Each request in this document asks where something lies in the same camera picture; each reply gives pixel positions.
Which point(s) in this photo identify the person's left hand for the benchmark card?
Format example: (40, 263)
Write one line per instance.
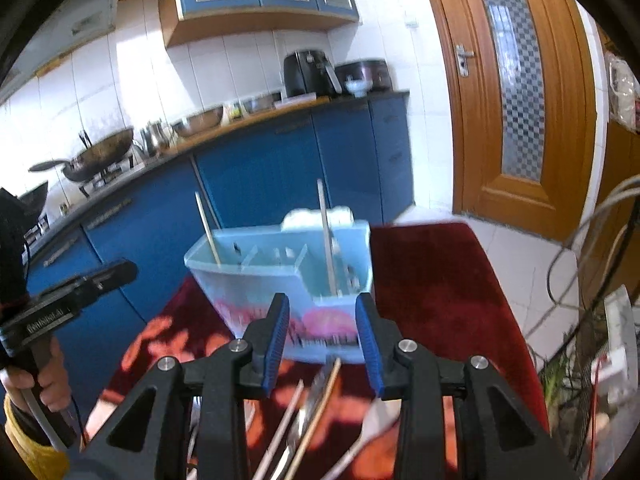
(55, 385)

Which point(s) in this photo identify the black rice cooker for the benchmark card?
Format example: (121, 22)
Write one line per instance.
(372, 72)

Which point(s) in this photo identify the black air fryer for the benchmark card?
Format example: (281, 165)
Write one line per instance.
(302, 72)

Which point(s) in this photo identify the black pan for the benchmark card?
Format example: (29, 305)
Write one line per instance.
(36, 197)

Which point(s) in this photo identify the dark wok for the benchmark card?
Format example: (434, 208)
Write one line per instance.
(95, 157)

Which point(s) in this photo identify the white power adapter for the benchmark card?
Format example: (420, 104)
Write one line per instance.
(620, 320)

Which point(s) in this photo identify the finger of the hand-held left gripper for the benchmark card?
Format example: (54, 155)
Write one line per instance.
(102, 282)

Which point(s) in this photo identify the small metal bowl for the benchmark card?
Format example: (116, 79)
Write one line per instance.
(260, 104)

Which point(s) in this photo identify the steel kettle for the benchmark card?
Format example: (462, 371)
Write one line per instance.
(155, 137)

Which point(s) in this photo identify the large metal bowl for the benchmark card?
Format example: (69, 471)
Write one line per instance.
(197, 122)

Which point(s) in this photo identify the brown wooden chopstick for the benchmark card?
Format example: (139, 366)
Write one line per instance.
(325, 235)

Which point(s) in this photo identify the wooden door with glass panel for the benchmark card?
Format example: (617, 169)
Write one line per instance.
(465, 135)

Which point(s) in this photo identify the blue base cabinets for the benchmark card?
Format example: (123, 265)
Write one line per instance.
(280, 170)

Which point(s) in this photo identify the light wooden chopstick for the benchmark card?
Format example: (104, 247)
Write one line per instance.
(285, 420)
(326, 397)
(207, 230)

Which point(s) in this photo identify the white board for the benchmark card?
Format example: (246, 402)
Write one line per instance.
(300, 101)

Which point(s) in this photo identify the white container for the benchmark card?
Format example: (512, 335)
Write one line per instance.
(310, 217)

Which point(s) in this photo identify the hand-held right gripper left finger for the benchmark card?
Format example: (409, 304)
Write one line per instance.
(276, 350)

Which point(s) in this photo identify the white bowl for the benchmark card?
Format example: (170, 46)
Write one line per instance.
(356, 88)

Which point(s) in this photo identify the green scallions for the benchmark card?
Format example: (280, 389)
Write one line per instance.
(555, 375)

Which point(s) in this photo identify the gas stove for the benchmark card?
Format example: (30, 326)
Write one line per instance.
(107, 178)

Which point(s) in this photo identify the grey range hood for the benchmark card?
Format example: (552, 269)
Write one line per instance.
(75, 20)

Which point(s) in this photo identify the red floral tablecloth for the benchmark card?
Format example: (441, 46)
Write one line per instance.
(440, 300)

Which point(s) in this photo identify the blue glass-door wall cabinet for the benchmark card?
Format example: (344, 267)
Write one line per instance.
(225, 7)

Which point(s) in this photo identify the light blue utensil holder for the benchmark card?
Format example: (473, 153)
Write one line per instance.
(260, 290)

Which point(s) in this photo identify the plastic bag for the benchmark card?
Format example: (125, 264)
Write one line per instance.
(622, 90)

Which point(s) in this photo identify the person's left forearm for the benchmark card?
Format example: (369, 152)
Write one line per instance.
(30, 455)

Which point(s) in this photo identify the small box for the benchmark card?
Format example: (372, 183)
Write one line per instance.
(233, 111)

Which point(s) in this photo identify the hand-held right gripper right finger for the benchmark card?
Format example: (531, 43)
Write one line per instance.
(371, 350)

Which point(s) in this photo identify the metal table knife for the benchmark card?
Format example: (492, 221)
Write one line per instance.
(311, 405)

